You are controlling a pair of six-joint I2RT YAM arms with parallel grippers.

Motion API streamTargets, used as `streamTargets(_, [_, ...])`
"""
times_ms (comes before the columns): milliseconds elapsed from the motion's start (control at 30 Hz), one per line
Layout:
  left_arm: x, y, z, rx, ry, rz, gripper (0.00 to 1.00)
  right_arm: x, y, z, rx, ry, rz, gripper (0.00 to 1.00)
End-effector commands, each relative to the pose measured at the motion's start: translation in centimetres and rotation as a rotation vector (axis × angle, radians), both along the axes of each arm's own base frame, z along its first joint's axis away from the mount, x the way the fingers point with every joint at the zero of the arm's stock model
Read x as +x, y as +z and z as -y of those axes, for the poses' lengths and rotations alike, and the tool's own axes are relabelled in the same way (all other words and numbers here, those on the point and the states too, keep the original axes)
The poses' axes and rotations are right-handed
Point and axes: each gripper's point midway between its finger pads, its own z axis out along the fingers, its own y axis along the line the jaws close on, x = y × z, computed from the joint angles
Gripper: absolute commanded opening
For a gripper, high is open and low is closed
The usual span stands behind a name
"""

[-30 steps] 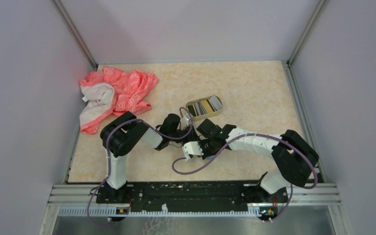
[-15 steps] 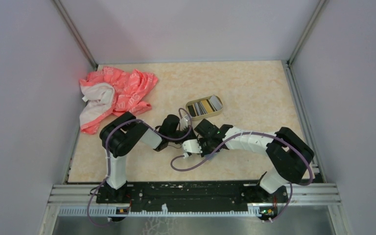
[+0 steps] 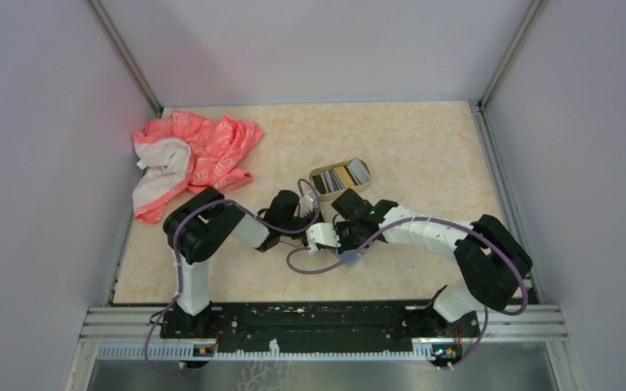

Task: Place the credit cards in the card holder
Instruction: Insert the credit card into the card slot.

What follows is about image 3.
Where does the cream card holder tray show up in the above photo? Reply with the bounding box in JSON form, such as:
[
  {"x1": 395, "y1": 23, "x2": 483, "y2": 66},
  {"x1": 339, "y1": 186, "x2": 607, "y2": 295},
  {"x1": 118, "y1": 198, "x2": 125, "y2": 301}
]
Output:
[{"x1": 308, "y1": 158, "x2": 373, "y2": 201}]

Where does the beige card sleeve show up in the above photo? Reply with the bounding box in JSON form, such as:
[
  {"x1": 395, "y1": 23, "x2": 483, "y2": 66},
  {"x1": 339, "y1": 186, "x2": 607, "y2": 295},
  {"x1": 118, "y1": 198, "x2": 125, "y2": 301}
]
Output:
[{"x1": 340, "y1": 250, "x2": 362, "y2": 267}]

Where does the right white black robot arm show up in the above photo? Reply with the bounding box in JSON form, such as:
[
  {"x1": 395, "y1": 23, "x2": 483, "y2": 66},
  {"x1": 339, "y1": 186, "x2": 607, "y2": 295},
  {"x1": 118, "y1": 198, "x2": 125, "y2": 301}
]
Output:
[{"x1": 332, "y1": 189, "x2": 532, "y2": 336}]

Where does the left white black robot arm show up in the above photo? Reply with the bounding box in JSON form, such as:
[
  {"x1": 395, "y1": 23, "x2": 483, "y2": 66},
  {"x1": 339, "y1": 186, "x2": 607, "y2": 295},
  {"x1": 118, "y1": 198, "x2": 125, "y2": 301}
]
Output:
[{"x1": 162, "y1": 187, "x2": 321, "y2": 337}]

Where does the pink white crumpled cloth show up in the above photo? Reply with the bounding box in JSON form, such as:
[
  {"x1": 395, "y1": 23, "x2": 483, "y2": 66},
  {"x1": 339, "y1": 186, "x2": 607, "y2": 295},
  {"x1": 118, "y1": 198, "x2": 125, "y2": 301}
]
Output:
[{"x1": 132, "y1": 110, "x2": 263, "y2": 224}]

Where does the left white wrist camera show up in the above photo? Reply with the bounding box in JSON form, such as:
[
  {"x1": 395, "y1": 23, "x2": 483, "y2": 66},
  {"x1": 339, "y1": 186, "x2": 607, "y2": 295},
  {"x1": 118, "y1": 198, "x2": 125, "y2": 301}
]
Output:
[{"x1": 299, "y1": 191, "x2": 319, "y2": 217}]

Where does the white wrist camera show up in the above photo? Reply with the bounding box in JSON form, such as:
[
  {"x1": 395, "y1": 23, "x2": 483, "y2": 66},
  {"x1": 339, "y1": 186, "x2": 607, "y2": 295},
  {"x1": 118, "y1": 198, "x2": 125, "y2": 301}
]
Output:
[
  {"x1": 306, "y1": 222, "x2": 341, "y2": 253},
  {"x1": 299, "y1": 191, "x2": 319, "y2": 217}
]

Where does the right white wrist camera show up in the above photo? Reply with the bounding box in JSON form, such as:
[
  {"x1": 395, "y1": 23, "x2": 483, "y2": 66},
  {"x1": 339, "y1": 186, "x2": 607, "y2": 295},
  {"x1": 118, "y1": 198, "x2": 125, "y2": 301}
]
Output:
[{"x1": 306, "y1": 222, "x2": 341, "y2": 253}]

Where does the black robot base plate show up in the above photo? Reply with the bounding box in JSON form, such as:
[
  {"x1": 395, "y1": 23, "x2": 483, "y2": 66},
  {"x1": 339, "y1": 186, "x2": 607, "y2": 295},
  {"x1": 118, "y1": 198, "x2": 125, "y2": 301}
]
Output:
[{"x1": 160, "y1": 299, "x2": 479, "y2": 354}]

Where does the aluminium front frame rail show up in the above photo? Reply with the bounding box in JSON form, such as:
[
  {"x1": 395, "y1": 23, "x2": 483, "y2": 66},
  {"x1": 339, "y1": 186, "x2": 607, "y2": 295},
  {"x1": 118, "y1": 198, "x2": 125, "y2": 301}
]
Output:
[{"x1": 66, "y1": 301, "x2": 578, "y2": 390}]

